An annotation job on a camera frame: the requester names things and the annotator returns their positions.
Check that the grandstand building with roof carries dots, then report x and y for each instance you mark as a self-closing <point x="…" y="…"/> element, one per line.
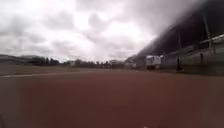
<point x="196" y="40"/>

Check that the white boxy vehicle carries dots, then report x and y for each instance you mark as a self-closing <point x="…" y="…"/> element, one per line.
<point x="153" y="62"/>

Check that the brownish grass field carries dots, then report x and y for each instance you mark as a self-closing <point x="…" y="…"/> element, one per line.
<point x="33" y="69"/>

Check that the row of dark trees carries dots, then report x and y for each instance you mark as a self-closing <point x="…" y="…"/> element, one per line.
<point x="90" y="63"/>

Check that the red running track surface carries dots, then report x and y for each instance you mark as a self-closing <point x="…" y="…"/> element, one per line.
<point x="110" y="98"/>

